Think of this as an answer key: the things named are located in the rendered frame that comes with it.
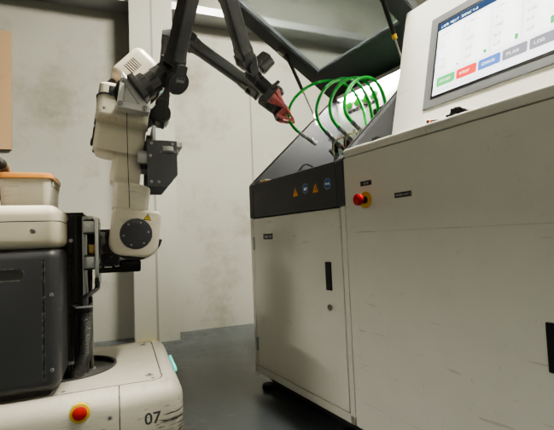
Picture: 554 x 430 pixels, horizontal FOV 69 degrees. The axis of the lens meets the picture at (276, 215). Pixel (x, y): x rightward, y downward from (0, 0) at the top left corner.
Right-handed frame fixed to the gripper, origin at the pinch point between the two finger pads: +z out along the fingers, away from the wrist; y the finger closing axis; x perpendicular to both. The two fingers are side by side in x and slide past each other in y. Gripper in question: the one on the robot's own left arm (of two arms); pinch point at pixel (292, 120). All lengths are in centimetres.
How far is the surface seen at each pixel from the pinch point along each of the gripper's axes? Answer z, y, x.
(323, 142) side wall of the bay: 6.1, 34.3, -11.3
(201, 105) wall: -122, 110, -2
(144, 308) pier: -35, 99, 137
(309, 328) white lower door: 66, -6, 64
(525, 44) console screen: 65, -60, -36
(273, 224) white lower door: 25.4, 2.4, 42.1
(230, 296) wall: -10, 154, 99
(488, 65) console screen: 60, -53, -31
